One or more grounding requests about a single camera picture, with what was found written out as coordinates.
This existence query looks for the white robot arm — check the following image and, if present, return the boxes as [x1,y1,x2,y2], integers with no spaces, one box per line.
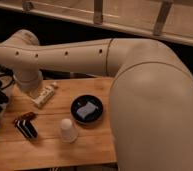
[0,30,193,171]

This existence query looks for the black round plate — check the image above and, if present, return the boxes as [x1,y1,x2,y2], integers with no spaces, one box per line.
[70,95,104,124]

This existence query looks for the light blue sponge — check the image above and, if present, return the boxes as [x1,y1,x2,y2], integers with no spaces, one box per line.
[77,102,97,119]

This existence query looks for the metal frame rail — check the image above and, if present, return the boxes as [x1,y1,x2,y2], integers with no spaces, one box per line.
[0,0,193,46]

